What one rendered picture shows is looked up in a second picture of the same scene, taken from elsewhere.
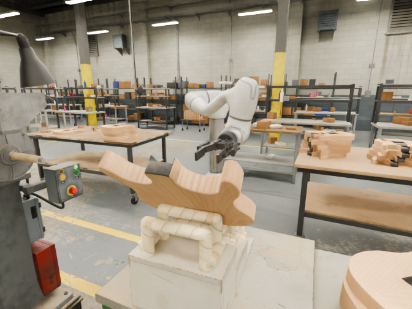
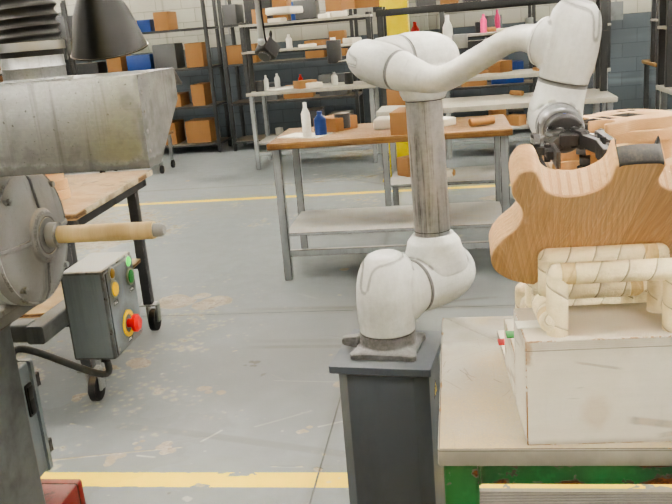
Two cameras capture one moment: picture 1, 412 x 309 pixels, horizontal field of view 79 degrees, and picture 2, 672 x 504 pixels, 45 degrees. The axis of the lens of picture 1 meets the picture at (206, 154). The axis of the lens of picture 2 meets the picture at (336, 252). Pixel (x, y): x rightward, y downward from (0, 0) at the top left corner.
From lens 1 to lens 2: 0.86 m
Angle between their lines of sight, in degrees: 14
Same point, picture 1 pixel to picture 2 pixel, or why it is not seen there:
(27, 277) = not seen: outside the picture
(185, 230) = (643, 266)
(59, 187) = (112, 316)
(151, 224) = (575, 272)
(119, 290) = (478, 436)
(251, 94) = (593, 31)
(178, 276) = (632, 353)
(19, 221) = (21, 422)
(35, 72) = (123, 21)
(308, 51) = not seen: outside the picture
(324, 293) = not seen: outside the picture
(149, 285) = (570, 389)
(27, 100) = (162, 87)
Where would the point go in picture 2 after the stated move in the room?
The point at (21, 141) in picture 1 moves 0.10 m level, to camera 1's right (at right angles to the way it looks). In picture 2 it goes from (52, 199) to (106, 192)
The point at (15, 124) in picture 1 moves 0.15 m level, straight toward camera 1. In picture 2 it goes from (157, 143) to (225, 145)
